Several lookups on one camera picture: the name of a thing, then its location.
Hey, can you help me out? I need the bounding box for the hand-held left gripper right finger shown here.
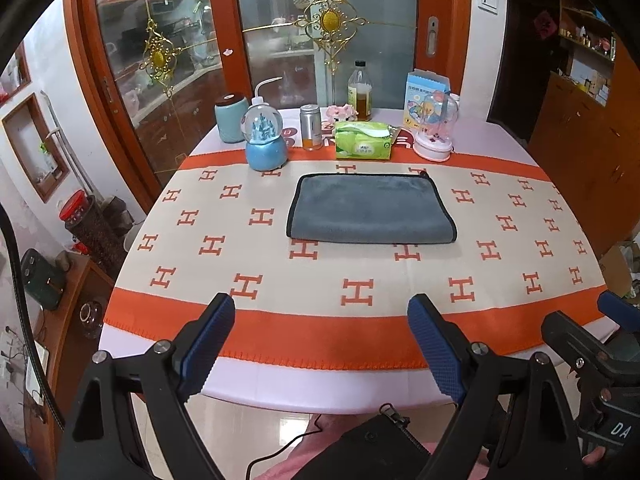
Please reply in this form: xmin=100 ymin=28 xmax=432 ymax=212
xmin=406 ymin=293 xmax=586 ymax=480

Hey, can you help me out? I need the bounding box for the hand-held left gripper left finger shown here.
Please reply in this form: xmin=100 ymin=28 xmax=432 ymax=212
xmin=55 ymin=292 xmax=236 ymax=480

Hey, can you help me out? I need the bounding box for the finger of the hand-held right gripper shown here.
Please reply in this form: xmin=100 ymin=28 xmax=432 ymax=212
xmin=598 ymin=290 xmax=640 ymax=334
xmin=541 ymin=311 xmax=627 ymax=390

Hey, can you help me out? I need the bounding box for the grey towel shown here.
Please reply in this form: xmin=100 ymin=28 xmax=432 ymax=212
xmin=286 ymin=172 xmax=458 ymax=245

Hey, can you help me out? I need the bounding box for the cardboard box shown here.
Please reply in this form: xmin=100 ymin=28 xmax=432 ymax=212
xmin=597 ymin=240 xmax=640 ymax=302

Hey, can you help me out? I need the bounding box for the glass bowl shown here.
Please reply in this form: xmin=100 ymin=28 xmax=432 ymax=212
xmin=78 ymin=300 xmax=105 ymax=340

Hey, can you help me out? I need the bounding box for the black zipper bag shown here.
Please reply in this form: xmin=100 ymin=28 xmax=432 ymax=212
xmin=320 ymin=402 xmax=437 ymax=480

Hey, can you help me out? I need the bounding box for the orange patterned table blanket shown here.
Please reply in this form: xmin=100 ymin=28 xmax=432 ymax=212
xmin=101 ymin=149 xmax=610 ymax=372

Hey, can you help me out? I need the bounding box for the wooden side cabinet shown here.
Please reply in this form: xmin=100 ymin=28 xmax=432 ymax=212
xmin=20 ymin=252 xmax=117 ymax=480

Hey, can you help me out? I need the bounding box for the red-lidded jar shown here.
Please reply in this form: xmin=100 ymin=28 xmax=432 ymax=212
xmin=59 ymin=189 xmax=124 ymax=272

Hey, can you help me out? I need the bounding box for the black device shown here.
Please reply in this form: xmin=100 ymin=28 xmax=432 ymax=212
xmin=20 ymin=248 xmax=69 ymax=311

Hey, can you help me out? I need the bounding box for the wooden shelf cabinet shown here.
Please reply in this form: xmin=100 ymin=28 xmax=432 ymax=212
xmin=529 ymin=0 xmax=640 ymax=242

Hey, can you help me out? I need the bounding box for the blue castle snow globe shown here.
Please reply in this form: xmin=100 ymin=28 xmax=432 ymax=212
xmin=241 ymin=101 xmax=290 ymax=172

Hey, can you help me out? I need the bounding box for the green tissue pack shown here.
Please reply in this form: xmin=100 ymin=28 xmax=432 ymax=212
xmin=333 ymin=120 xmax=394 ymax=161

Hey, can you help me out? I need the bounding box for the teal lidded cup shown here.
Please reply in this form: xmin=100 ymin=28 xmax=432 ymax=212
xmin=215 ymin=92 xmax=250 ymax=144

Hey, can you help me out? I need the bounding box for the silver can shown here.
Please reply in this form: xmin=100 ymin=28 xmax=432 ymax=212
xmin=299 ymin=104 xmax=324 ymax=152

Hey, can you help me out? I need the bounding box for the white wash bottle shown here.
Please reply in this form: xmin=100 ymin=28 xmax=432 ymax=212
xmin=248 ymin=76 xmax=284 ymax=112

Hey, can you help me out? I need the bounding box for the blue printed carton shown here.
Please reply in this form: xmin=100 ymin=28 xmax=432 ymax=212
xmin=403 ymin=69 xmax=450 ymax=129

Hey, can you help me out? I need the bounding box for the yellow liquid bottle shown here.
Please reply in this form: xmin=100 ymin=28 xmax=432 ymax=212
xmin=348 ymin=60 xmax=374 ymax=122

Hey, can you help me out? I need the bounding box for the gold door ornament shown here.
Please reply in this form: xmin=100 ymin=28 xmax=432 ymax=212
xmin=137 ymin=19 xmax=184 ymax=99
xmin=291 ymin=0 xmax=369 ymax=77

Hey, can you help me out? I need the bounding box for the black cable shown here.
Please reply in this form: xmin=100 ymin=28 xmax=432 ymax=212
xmin=245 ymin=414 xmax=324 ymax=480

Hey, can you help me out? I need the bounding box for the wooden window frame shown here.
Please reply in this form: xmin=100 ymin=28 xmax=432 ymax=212
xmin=2 ymin=92 xmax=71 ymax=204

